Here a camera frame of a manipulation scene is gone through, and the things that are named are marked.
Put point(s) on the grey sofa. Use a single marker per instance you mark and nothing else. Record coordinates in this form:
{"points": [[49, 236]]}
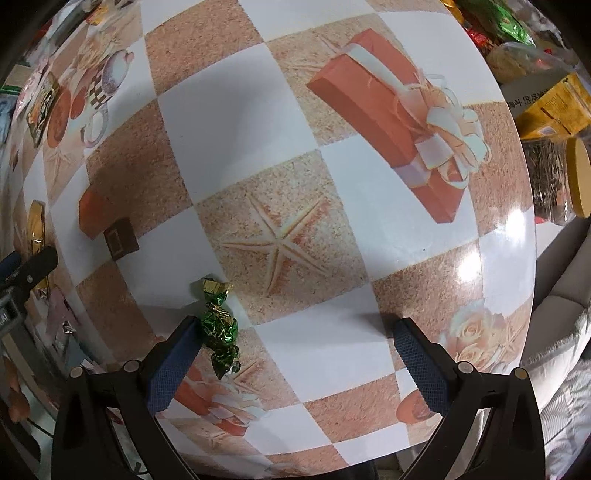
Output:
{"points": [[565, 258]]}

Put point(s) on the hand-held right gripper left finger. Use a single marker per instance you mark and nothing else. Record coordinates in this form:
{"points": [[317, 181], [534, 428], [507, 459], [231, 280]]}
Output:
{"points": [[173, 364]]}

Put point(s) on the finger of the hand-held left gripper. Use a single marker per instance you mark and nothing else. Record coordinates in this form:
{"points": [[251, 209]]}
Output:
{"points": [[34, 268]]}

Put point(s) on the seed jar with yellow lid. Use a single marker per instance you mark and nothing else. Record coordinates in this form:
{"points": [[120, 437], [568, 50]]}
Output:
{"points": [[561, 180]]}

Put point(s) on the green foil snack bag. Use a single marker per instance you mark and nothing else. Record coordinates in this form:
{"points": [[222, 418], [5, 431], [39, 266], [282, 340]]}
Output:
{"points": [[501, 18]]}

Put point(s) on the yellow snack box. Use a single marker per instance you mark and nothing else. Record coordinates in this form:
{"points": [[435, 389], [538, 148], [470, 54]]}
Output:
{"points": [[556, 108]]}

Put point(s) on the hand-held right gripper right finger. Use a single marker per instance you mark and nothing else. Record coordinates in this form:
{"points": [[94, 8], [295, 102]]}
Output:
{"points": [[422, 369]]}

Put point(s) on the gold foil wrapped candy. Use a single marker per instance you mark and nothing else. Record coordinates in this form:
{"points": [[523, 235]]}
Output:
{"points": [[36, 226]]}

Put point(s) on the checkered printed tablecloth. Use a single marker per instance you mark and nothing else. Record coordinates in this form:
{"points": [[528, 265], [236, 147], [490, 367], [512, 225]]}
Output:
{"points": [[295, 175]]}

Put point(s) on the dark gold-trimmed snack packet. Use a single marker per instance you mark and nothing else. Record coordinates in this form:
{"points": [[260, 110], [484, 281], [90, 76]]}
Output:
{"points": [[41, 110]]}

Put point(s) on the red wrapped candy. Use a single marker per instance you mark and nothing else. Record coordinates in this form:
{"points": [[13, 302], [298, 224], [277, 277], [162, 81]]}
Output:
{"points": [[478, 39]]}

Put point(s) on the green foil candy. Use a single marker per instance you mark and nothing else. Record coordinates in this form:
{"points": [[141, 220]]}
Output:
{"points": [[218, 325]]}

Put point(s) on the small brown chocolate packet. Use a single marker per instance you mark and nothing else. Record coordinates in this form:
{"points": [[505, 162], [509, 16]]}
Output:
{"points": [[121, 241]]}

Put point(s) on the white knitted blanket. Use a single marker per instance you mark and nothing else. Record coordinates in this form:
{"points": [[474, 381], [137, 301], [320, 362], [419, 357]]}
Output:
{"points": [[565, 406]]}

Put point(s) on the clear bag of biscuits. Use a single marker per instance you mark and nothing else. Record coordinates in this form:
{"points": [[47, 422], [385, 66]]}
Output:
{"points": [[519, 60]]}

